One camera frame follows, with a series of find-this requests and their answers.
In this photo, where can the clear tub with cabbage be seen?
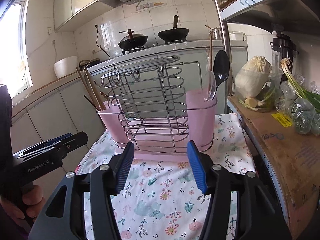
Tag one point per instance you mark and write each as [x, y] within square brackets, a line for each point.
[257, 84]

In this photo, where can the dark box on counter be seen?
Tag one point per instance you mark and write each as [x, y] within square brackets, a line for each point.
[88, 63]

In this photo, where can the pink cup right side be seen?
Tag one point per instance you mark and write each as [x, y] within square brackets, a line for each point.
[201, 118]

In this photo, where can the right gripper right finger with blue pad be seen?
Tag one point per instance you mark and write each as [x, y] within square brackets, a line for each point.
[213, 180]

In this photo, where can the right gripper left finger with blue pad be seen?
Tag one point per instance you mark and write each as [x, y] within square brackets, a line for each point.
[105, 181]

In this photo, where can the white rectangular container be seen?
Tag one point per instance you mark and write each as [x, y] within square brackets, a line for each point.
[237, 36]

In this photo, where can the white rice cooker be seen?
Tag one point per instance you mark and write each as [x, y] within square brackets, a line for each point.
[65, 66]

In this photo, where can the small metal kettle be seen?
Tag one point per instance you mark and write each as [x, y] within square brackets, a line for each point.
[215, 33]

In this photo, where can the green onions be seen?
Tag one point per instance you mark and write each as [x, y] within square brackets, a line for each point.
[301, 92]

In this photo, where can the gas stove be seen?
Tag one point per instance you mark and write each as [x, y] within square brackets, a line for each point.
[146, 46]

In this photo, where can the lidded black wok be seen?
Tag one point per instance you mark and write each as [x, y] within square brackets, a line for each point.
[132, 40]

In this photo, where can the floral animal print cloth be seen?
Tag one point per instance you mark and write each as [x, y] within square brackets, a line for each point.
[160, 199]

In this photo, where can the bagged green vegetables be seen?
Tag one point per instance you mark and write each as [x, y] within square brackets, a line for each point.
[302, 113]

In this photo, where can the black plastic spoon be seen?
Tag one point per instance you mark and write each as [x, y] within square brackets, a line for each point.
[221, 67]

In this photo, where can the light wooden chopstick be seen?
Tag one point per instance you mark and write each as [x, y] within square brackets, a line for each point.
[88, 88]
[210, 55]

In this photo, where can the black blender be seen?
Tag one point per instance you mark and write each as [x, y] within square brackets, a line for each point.
[283, 47]

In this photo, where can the black wok wooden handle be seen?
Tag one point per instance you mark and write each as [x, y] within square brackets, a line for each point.
[174, 34]

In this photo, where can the metal wire utensil rack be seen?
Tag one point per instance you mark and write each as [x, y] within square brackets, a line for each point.
[154, 88]

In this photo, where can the left hand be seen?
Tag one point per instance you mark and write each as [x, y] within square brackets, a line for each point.
[34, 200]

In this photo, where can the pink drip tray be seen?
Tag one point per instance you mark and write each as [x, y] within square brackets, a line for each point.
[166, 139]

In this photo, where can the pink cup left side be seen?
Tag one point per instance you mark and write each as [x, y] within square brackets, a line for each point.
[111, 117]

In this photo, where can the pink cup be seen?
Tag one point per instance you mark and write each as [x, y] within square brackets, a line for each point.
[111, 117]
[201, 118]

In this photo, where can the grey kitchen base cabinets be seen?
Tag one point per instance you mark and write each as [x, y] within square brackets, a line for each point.
[60, 108]

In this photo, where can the cardboard sheet on shelf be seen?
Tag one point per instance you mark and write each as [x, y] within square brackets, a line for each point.
[292, 161]

